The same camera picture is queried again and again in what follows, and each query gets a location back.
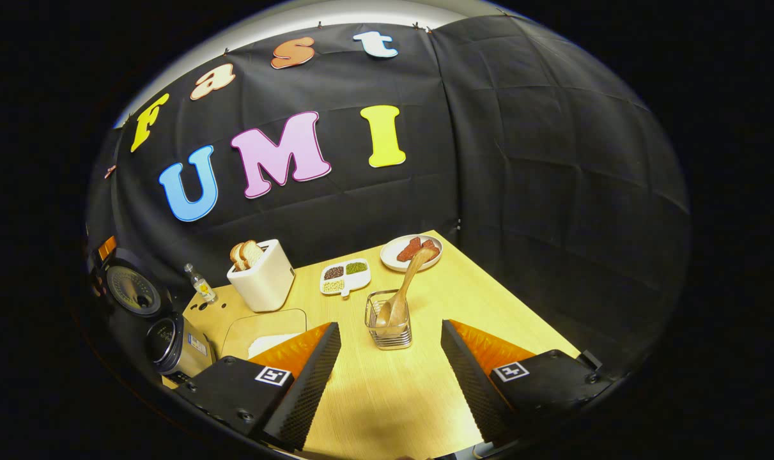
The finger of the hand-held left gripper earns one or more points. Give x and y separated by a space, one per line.
107 246

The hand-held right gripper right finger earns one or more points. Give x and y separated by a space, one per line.
476 390

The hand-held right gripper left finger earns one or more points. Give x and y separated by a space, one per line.
310 390

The long wooden spoon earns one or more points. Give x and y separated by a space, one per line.
407 281

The dark grey rice cooker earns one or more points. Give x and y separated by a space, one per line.
182 351

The clear plastic rice box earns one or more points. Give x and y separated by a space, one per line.
265 322

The short wooden spoon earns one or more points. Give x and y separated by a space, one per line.
382 313

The small glass bottle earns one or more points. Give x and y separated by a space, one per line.
202 287

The white toaster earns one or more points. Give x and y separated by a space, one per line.
265 284

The white divided bean dish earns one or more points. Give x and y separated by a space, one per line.
345 280

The red meat piece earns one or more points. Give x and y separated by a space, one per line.
431 244
407 250

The white round plate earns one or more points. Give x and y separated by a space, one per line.
390 259

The black backdrop cloth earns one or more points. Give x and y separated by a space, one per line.
553 191

